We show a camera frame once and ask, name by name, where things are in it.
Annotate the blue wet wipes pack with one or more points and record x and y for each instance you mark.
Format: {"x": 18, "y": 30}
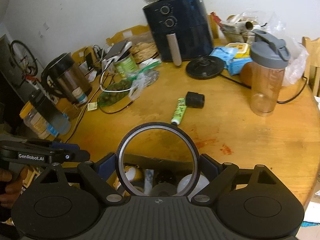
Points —
{"x": 234, "y": 66}

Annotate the orange fruit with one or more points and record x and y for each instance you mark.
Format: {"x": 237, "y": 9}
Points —
{"x": 246, "y": 74}

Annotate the wooden chair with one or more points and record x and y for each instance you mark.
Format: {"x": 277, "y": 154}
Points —
{"x": 312, "y": 63}

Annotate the small black cylinder cap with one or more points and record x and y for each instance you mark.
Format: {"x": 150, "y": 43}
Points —
{"x": 194, "y": 100}

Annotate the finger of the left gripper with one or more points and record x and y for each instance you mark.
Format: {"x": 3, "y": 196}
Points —
{"x": 64, "y": 146}
{"x": 77, "y": 156}

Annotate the silver foil stick packet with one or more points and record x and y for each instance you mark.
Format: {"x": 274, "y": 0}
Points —
{"x": 148, "y": 181}

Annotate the stainless electric kettle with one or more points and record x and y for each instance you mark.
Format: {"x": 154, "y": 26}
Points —
{"x": 63, "y": 78}

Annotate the clear bag of seeds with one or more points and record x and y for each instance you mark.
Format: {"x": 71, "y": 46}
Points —
{"x": 146, "y": 76}

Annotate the clear shaker bottle grey lid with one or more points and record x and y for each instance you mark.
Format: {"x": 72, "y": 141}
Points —
{"x": 270, "y": 57}

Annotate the clear plastic bag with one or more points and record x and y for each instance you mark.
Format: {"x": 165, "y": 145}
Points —
{"x": 297, "y": 62}

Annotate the black cylinder speaker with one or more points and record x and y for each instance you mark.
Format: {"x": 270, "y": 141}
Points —
{"x": 164, "y": 190}

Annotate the green net bag of nuts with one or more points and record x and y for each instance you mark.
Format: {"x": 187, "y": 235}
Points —
{"x": 114, "y": 93}

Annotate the small green tea sachet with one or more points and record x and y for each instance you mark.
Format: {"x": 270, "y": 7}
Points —
{"x": 92, "y": 106}

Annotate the black kettle base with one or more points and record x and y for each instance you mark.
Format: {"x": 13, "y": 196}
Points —
{"x": 204, "y": 68}

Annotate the green hand cream tube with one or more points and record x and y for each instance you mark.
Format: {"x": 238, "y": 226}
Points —
{"x": 179, "y": 112}

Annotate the green label can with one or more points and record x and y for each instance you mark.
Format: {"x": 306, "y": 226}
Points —
{"x": 126, "y": 65}

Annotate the yellow snack packet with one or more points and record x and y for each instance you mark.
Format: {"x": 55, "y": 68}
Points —
{"x": 243, "y": 49}

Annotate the container with foil roll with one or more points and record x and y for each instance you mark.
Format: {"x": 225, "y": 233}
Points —
{"x": 239, "y": 27}

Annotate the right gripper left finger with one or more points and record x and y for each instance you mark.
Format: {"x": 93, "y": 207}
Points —
{"x": 93, "y": 181}

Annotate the person left hand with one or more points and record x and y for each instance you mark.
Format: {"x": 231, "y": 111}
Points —
{"x": 13, "y": 189}

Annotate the dark blue air fryer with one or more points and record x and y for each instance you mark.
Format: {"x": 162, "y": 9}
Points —
{"x": 180, "y": 29}

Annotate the cardboard box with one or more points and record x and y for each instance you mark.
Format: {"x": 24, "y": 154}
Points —
{"x": 171, "y": 170}

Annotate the blue water bottle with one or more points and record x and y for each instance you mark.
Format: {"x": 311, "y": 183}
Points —
{"x": 48, "y": 110}

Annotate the blue snack packet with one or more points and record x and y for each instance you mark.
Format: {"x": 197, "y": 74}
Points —
{"x": 226, "y": 54}

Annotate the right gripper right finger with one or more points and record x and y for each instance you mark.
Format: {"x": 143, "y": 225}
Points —
{"x": 220, "y": 178}

